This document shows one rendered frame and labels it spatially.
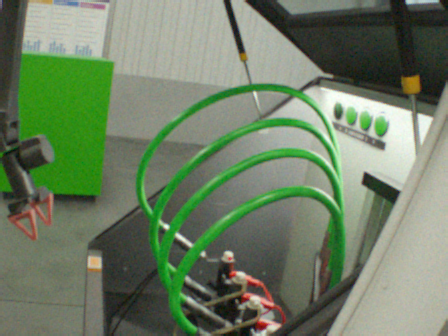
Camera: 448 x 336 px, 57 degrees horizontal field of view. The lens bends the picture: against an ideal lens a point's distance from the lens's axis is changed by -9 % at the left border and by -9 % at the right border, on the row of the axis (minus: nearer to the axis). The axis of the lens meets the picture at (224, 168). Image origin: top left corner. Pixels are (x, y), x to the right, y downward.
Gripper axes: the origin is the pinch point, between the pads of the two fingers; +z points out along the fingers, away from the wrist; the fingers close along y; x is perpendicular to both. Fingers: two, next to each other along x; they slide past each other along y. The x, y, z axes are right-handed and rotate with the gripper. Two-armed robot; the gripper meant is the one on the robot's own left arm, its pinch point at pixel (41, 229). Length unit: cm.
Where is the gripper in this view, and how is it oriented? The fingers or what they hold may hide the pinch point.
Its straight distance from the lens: 111.8
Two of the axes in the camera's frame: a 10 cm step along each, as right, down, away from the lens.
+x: -9.5, 3.0, 0.8
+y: 0.1, -2.4, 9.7
